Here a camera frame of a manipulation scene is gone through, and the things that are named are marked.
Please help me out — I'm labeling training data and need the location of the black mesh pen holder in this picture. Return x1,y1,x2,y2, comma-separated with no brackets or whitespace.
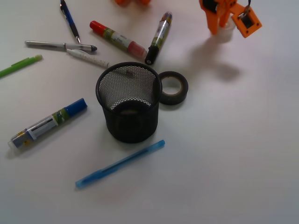
95,62,162,143

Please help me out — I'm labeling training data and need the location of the light blue ballpoint pen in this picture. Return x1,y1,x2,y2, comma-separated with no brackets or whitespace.
75,140,165,189

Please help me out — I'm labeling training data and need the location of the dark blue click pen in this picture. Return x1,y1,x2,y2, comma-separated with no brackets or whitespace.
60,0,81,44

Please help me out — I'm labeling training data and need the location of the green pen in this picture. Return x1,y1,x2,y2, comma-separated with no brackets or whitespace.
0,55,43,78

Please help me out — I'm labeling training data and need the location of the white patterned pen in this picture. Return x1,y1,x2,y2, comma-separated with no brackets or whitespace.
66,49,109,69

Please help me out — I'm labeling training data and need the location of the black tape roll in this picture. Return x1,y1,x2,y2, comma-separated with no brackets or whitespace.
159,71,188,105
119,108,140,116

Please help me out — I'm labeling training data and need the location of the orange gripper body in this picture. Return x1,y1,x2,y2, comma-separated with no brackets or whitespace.
199,0,238,16

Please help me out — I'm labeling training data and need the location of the black cap marker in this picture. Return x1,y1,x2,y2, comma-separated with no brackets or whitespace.
145,11,172,65

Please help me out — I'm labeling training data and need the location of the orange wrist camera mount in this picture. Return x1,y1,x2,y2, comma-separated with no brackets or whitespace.
230,3,262,38

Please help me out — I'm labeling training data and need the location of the red cap marker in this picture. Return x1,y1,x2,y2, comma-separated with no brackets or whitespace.
90,21,147,59

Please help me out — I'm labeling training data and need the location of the blue cap marker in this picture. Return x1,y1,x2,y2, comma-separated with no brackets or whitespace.
8,98,87,153

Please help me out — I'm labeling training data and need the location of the clear tape roll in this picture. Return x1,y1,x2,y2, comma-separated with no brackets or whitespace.
215,18,236,43

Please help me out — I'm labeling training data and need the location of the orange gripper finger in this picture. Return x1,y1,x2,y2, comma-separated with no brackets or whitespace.
219,10,231,28
206,10,219,35

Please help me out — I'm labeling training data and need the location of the silver grey pen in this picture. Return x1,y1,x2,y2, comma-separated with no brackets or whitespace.
25,41,97,52

